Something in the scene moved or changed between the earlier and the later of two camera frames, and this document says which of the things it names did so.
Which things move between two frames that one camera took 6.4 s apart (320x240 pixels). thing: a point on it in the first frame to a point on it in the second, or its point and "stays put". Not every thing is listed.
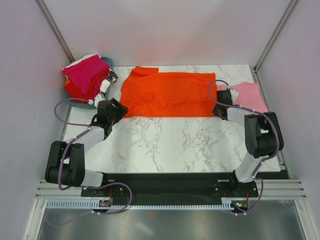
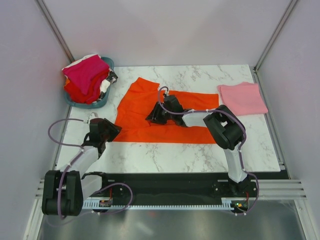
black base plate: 171,188 stays put
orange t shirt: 147,92 to 133,126
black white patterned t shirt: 105,83 stays put
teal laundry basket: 88,105 stays put
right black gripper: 215,111 to 155,115
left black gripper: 121,111 to 114,129
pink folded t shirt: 249,96 stays put
